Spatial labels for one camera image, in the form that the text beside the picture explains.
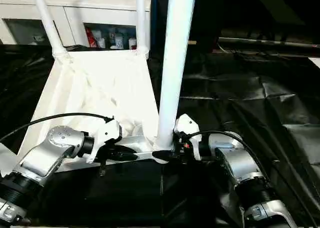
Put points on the white plastic table top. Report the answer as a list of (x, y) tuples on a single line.
[(87, 88)]

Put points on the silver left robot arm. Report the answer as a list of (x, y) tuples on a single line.
[(47, 153)]

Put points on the black plastic mat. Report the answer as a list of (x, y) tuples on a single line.
[(250, 100)]

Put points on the small tan label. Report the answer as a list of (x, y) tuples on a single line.
[(192, 42)]

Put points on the red bottle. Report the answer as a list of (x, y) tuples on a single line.
[(91, 38)]

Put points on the dark blue panel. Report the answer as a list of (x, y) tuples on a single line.
[(154, 18)]

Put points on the white sideboard cabinet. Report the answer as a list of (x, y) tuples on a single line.
[(75, 13)]

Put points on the white flat board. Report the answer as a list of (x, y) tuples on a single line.
[(315, 62)]

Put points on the dark metal rail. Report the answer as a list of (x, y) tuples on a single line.
[(270, 42)]

